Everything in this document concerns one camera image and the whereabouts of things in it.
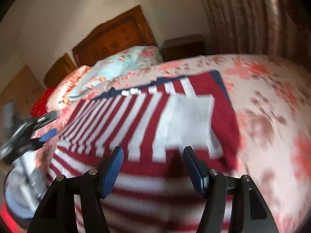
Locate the small wooden headboard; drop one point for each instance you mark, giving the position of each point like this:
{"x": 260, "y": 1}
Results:
{"x": 59, "y": 70}

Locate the red bedding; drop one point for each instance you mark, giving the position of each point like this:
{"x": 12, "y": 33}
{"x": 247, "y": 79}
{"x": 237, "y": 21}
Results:
{"x": 39, "y": 108}

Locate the dark wooden nightstand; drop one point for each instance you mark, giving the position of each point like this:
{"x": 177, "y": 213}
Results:
{"x": 183, "y": 47}

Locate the wooden wardrobe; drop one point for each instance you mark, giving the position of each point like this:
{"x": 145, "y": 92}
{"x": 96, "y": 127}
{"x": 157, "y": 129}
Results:
{"x": 24, "y": 89}

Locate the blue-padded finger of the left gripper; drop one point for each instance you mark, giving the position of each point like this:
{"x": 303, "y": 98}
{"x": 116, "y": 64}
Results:
{"x": 49, "y": 135}

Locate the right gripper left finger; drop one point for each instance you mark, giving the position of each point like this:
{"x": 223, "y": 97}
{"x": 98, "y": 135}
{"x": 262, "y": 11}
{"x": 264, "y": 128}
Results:
{"x": 56, "y": 212}

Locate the large wooden headboard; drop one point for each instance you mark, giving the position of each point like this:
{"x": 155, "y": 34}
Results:
{"x": 124, "y": 31}

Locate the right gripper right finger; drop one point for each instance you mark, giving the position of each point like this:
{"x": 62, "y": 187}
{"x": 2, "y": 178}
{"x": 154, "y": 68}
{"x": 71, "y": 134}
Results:
{"x": 249, "y": 213}

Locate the floral curtain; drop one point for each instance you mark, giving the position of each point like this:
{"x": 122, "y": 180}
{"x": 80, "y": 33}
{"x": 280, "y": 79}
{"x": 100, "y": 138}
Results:
{"x": 272, "y": 27}

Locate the red striped knit sweater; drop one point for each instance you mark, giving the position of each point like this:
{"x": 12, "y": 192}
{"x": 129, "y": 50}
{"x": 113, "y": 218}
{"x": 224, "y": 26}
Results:
{"x": 153, "y": 192}

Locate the pink floral folded quilt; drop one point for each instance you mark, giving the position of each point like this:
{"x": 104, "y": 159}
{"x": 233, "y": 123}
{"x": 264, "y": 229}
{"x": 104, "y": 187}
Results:
{"x": 59, "y": 98}

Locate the light blue floral quilt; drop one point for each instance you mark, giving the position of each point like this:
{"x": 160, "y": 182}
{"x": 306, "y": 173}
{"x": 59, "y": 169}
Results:
{"x": 119, "y": 64}

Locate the pink floral bed sheet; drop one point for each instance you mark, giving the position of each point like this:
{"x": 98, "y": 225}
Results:
{"x": 271, "y": 100}

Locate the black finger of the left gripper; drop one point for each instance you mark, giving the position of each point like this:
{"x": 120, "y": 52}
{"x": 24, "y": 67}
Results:
{"x": 44, "y": 120}

